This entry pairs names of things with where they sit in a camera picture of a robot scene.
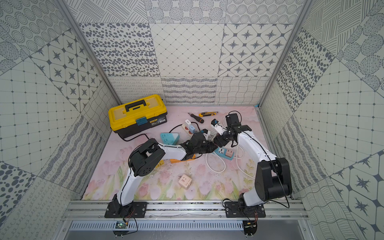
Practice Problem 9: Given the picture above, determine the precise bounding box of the brown usb charger plug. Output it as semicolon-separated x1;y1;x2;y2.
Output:
225;150;234;158

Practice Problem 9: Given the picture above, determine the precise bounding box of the cream deer cube adapter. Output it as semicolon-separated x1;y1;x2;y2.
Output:
178;174;192;189

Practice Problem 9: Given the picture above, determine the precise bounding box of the dark green cube adapter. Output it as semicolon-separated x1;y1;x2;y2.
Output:
207;124;226;141

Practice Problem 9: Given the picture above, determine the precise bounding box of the orange power strip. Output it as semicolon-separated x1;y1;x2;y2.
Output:
170;155;196;164

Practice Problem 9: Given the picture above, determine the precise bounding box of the yellow cube adapter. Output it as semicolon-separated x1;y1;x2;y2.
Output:
156;160;165;168

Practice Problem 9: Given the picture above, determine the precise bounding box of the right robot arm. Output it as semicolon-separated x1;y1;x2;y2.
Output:
211;114;293;207

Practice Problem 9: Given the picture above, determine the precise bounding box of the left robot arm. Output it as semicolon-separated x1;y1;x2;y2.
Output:
116;133;218;207

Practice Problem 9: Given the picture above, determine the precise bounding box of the teal rectangular power strip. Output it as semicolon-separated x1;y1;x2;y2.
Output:
214;148;234;161

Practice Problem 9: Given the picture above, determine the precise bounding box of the beige red power strip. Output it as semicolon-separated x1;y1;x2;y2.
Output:
182;121;198;137

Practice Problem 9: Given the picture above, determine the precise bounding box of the black orange screwdriver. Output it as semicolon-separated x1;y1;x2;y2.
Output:
188;113;204;124

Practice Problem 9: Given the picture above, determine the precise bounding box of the teal triangular power strip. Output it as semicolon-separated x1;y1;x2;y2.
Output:
160;133;180;145

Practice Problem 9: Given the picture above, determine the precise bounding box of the yellow utility knife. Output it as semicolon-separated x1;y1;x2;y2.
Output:
199;112;218;117

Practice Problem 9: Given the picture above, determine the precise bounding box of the yellow black plastic toolbox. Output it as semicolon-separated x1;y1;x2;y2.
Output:
109;94;168;139

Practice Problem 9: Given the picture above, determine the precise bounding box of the white power cable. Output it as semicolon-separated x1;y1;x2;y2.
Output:
205;116;256;181

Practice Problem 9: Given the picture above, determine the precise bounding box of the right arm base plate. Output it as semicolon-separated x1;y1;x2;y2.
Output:
222;200;266;219

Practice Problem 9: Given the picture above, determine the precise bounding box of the black power cable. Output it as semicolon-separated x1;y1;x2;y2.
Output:
116;122;193;143

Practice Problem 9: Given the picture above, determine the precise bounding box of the aluminium rail frame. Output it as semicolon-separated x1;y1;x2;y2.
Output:
62;199;309;221

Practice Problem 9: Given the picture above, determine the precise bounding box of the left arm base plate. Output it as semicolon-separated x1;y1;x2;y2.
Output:
104;201;148;219

